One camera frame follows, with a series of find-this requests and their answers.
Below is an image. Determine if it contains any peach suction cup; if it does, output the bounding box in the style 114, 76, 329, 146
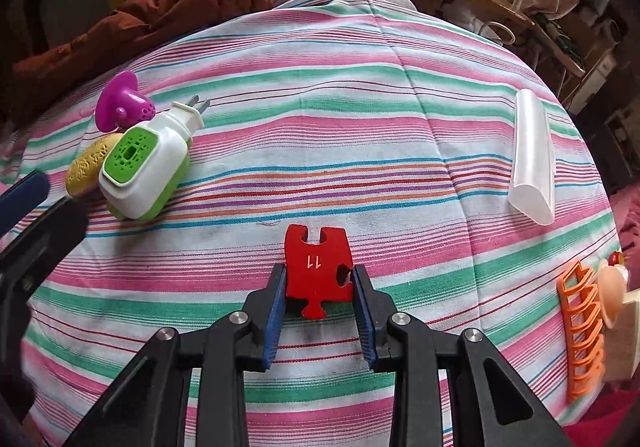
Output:
597, 262, 628, 328

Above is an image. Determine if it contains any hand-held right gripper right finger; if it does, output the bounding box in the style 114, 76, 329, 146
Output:
350, 265, 573, 447

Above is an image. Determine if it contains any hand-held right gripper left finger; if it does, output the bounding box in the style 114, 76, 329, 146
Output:
62, 263, 288, 447

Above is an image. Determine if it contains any cluttered wooden shelf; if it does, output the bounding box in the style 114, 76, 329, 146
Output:
535, 0, 640, 128

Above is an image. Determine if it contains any white green plug-in freshener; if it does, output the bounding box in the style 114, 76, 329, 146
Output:
98, 99, 211, 222

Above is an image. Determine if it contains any purple plastic cup toy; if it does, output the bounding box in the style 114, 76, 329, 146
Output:
96, 72, 157, 134

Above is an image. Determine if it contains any striped bedsheet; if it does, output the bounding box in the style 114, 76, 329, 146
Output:
0, 0, 626, 447

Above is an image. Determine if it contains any translucent white plastic tube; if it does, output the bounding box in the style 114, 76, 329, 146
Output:
506, 88, 557, 227

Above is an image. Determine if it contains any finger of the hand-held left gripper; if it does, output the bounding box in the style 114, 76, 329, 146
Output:
0, 197, 88, 323
0, 170, 51, 238

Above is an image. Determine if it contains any red puzzle piece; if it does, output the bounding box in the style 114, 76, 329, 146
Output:
284, 224, 355, 320

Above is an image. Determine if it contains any orange plastic rack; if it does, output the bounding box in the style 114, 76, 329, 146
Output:
557, 261, 608, 403

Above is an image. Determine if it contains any yellow patterned oval toy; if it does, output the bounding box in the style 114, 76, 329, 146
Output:
65, 133, 125, 198

